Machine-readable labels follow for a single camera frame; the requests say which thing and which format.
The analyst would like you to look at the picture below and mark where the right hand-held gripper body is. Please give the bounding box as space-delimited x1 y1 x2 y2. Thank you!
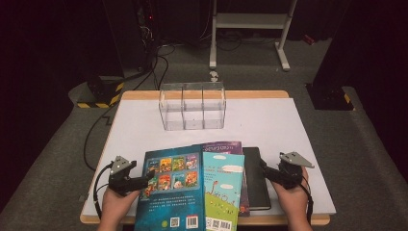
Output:
272 151 316 191

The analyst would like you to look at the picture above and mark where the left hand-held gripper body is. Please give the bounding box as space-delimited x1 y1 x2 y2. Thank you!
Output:
108 155 142 197

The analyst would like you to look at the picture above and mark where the black notebook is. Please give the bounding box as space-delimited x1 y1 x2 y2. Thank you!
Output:
242 146 272 211

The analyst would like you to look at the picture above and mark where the dark blue picture book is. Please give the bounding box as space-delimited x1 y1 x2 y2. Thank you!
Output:
134 144 207 231

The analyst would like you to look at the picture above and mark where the purple picture book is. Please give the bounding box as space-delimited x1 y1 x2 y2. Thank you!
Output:
200 141 251 217

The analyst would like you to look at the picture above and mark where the light blue picture book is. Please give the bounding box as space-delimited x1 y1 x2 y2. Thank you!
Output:
202 151 245 231

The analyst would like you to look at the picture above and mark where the clear acrylic book organizer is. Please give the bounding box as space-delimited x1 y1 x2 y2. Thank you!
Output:
159 81 227 131

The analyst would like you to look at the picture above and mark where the person's left hand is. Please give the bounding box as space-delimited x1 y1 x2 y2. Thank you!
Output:
100 189 140 224

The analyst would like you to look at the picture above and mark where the person's right hand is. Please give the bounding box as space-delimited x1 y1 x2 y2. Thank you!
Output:
271 167 311 222

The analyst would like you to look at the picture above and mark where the wooden table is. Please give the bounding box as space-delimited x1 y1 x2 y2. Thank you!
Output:
80 90 331 225

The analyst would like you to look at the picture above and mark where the yellow black striped base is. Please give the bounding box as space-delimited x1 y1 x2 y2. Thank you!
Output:
76 76 125 109
306 84 355 112

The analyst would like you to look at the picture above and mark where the black equipment tower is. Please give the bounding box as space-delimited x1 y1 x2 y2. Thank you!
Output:
104 0 162 73

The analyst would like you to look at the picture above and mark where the white metal stand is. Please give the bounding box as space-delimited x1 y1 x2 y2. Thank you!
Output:
209 0 297 72

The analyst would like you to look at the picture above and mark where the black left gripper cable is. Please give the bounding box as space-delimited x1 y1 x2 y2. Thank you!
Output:
92 163 114 219

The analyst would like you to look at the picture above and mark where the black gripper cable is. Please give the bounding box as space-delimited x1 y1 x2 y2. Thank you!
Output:
299 176 315 225
92 163 114 219

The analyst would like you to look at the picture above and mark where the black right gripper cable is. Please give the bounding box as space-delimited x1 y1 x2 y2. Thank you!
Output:
299 176 315 225

